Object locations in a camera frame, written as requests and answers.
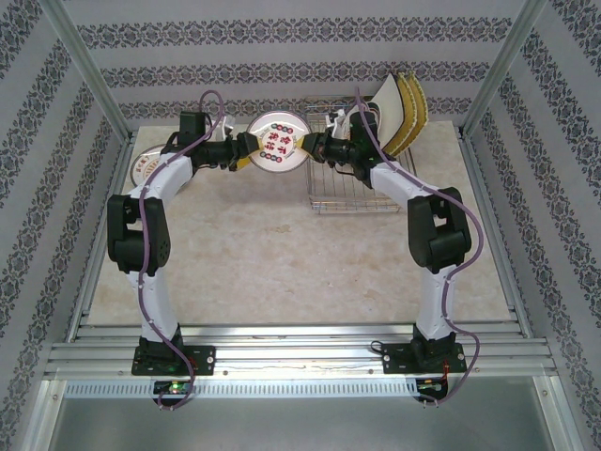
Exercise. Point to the round plate with red characters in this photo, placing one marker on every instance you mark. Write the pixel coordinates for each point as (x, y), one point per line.
(277, 141)

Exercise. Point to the orange sunburst round plate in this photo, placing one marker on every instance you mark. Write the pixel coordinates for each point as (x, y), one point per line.
(141, 164)

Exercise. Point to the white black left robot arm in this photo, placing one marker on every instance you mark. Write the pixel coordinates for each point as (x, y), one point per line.
(159, 178)

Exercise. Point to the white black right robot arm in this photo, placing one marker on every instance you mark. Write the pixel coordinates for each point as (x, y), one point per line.
(399, 183)

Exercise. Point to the small circuit board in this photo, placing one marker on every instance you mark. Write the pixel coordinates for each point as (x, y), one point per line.
(174, 388)
(429, 385)

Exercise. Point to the grey metal shelf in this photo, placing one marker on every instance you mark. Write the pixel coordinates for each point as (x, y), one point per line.
(300, 423)

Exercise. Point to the aluminium frame post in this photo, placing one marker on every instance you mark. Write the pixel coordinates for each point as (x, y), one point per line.
(503, 66)
(87, 66)

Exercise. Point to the aluminium mounting rail bed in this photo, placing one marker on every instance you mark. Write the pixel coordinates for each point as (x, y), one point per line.
(300, 352)

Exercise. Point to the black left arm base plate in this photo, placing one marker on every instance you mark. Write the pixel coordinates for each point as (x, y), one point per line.
(204, 359)

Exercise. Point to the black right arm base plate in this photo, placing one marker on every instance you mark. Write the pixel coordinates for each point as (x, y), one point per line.
(394, 359)

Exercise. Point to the aluminium side rail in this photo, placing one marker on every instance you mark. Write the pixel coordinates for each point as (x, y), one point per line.
(516, 305)
(77, 331)

